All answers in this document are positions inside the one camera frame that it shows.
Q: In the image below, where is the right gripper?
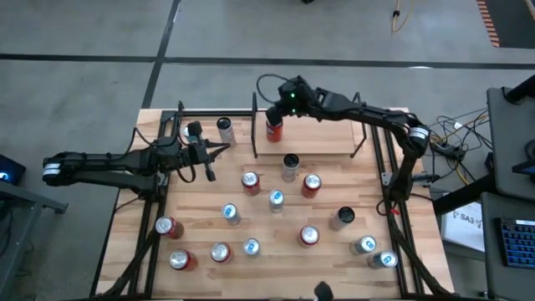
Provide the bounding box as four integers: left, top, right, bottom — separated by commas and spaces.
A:
266, 75, 314, 126

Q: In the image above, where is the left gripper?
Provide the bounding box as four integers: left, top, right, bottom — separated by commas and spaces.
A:
179, 120, 232, 183

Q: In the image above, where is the red Fanta strawberry can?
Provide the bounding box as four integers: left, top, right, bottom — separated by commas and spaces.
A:
298, 225, 321, 248
265, 119, 285, 144
210, 241, 233, 264

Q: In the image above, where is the red Coca-Cola can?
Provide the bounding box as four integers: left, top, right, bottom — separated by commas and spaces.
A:
300, 172, 324, 199
241, 171, 262, 196
155, 215, 186, 241

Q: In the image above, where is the white Celsius peach can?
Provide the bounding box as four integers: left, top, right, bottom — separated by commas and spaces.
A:
216, 116, 238, 149
328, 206, 356, 232
280, 153, 301, 183

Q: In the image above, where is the blue silver Red Bull can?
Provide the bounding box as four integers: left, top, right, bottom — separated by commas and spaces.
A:
242, 237, 262, 258
267, 189, 286, 214
182, 125, 205, 145
220, 202, 242, 226
366, 249, 400, 269
349, 235, 378, 257

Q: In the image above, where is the red soda can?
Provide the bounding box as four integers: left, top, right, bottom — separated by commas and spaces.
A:
168, 249, 199, 272

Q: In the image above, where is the black rounded object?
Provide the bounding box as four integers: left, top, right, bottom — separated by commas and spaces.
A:
313, 281, 334, 301

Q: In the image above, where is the grey metal cart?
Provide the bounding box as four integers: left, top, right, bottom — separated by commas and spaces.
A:
0, 179, 69, 301

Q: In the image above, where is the black device blue light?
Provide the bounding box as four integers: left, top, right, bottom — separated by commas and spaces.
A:
0, 153, 27, 187

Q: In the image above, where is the white labelled box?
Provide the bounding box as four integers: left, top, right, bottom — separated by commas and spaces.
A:
441, 201, 486, 253

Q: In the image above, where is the grey side desk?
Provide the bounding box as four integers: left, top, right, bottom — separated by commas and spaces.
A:
486, 85, 535, 202

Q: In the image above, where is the dark desk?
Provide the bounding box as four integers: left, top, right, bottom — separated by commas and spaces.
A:
479, 191, 535, 301

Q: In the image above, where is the black mat hazard-striped edge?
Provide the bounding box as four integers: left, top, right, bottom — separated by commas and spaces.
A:
476, 0, 535, 49

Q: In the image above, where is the black headset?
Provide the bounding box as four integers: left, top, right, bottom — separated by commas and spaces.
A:
512, 140, 535, 185

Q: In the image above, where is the black keyboard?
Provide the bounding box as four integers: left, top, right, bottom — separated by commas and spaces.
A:
497, 217, 535, 269

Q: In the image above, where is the black metal shelf frame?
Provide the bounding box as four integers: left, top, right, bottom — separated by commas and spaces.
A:
249, 91, 369, 161

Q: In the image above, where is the black looped wrist cable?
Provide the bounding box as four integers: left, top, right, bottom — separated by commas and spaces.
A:
256, 74, 289, 105

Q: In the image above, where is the yellow cable black plug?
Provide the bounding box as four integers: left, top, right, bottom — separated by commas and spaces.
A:
390, 0, 417, 35

